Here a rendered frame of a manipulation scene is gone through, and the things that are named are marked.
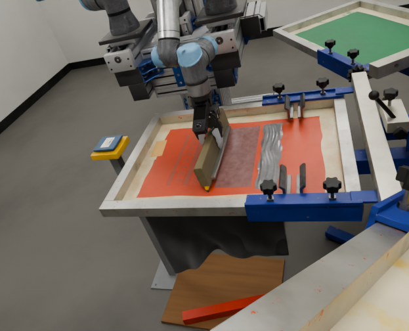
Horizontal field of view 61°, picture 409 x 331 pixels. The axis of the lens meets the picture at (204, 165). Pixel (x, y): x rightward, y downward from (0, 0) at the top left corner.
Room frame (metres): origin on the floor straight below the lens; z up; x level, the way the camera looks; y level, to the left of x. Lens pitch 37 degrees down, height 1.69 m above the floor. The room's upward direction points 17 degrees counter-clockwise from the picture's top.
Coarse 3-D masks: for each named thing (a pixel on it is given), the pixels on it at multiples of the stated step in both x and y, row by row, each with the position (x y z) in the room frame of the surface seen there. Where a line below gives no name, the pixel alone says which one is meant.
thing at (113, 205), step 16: (176, 112) 1.36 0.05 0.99; (192, 112) 1.32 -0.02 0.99; (240, 112) 1.23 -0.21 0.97; (256, 112) 1.21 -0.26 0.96; (272, 112) 1.18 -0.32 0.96; (336, 112) 1.00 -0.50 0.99; (144, 144) 1.19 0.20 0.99; (352, 144) 0.81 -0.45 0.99; (128, 160) 1.11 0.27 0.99; (352, 160) 0.75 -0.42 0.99; (128, 176) 1.02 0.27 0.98; (352, 176) 0.68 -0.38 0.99; (112, 192) 0.95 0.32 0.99; (112, 208) 0.86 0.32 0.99; (128, 208) 0.84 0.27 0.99; (144, 208) 0.82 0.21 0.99; (160, 208) 0.80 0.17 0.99; (176, 208) 0.78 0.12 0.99; (192, 208) 0.76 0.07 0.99; (208, 208) 0.74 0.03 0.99; (224, 208) 0.72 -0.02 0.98; (240, 208) 0.70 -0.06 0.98
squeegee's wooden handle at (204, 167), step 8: (224, 112) 1.16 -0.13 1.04; (224, 120) 1.13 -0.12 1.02; (224, 128) 1.10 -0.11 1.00; (208, 136) 1.01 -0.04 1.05; (208, 144) 0.96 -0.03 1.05; (216, 144) 0.99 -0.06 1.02; (200, 152) 0.93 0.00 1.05; (208, 152) 0.92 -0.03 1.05; (216, 152) 0.97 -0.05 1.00; (200, 160) 0.88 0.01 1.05; (208, 160) 0.90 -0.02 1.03; (200, 168) 0.85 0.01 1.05; (208, 168) 0.88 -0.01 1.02; (200, 176) 0.85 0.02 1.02; (208, 176) 0.86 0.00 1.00; (200, 184) 0.85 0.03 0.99; (208, 184) 0.84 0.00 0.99
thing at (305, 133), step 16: (208, 128) 1.22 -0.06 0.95; (240, 128) 1.15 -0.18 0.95; (256, 128) 1.11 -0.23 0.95; (288, 128) 1.05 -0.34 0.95; (304, 128) 1.02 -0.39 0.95; (320, 128) 0.99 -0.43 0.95; (176, 144) 1.17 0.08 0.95; (240, 144) 1.04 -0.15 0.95; (256, 144) 1.01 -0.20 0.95; (288, 144) 0.96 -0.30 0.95; (304, 144) 0.93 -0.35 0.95; (320, 144) 0.90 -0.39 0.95
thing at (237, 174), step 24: (168, 168) 1.04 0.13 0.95; (240, 168) 0.91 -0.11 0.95; (288, 168) 0.84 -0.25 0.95; (312, 168) 0.80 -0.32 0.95; (144, 192) 0.94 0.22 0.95; (168, 192) 0.90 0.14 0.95; (192, 192) 0.86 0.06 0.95; (216, 192) 0.83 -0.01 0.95; (240, 192) 0.80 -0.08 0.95; (312, 192) 0.71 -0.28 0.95
